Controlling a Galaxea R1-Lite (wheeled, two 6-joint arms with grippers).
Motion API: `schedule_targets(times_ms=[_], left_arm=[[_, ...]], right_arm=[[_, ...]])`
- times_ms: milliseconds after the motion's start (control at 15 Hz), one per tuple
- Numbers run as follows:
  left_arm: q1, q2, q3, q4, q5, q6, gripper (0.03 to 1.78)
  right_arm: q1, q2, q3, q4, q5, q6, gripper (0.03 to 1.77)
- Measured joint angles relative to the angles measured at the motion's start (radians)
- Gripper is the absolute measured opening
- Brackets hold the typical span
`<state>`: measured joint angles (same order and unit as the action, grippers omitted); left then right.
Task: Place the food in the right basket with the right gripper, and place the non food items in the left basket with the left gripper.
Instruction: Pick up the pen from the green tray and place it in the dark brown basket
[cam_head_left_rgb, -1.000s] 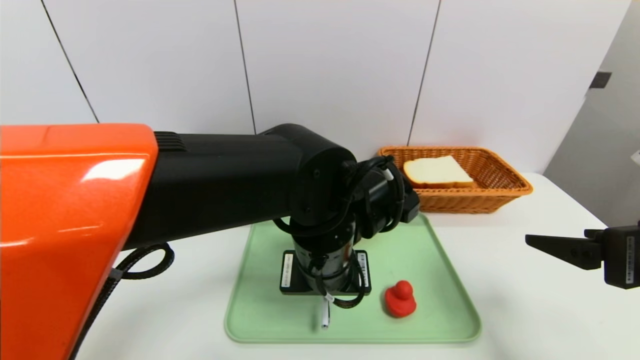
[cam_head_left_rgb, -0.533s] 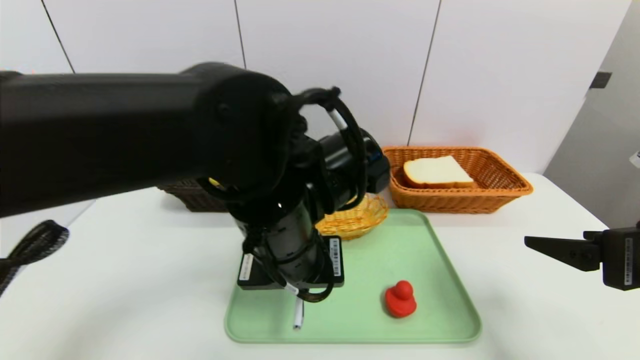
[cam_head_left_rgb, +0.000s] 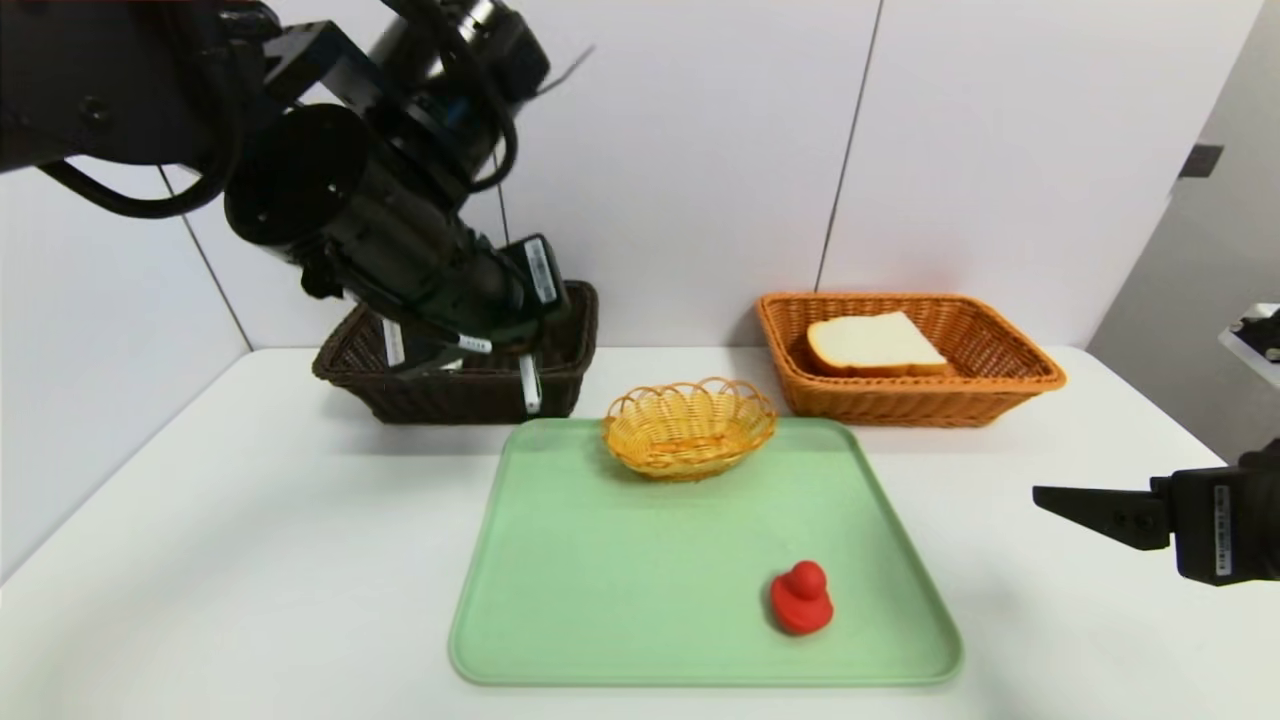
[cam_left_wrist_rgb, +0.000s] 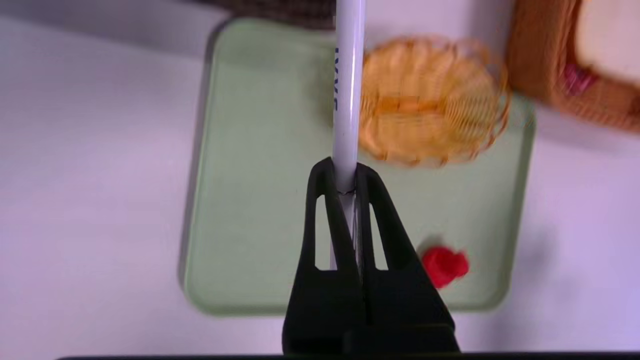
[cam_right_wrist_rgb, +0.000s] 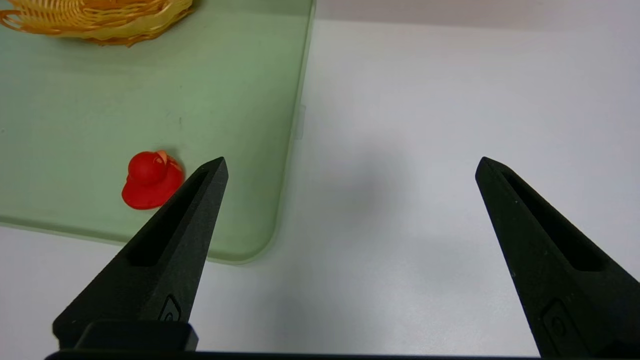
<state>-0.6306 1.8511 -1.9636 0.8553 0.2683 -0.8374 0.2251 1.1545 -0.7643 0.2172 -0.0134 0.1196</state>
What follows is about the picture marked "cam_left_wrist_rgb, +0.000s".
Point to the dark brown wicker basket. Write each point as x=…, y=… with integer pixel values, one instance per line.
x=285, y=12

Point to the light green plastic tray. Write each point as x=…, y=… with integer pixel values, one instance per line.
x=260, y=200

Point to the small yellow wicker basket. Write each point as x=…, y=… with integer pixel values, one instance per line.
x=430, y=105

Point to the toast bread slice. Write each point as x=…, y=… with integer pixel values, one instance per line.
x=610, y=35

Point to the white pen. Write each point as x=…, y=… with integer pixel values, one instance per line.
x=348, y=100

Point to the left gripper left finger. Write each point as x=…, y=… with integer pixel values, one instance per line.
x=320, y=300

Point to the orange wicker basket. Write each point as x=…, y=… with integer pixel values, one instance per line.
x=540, y=55

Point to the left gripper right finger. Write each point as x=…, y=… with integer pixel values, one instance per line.
x=400, y=300

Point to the red rubber duck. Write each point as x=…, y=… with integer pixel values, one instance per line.
x=442, y=267

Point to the red milk carton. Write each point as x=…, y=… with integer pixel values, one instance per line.
x=577, y=80

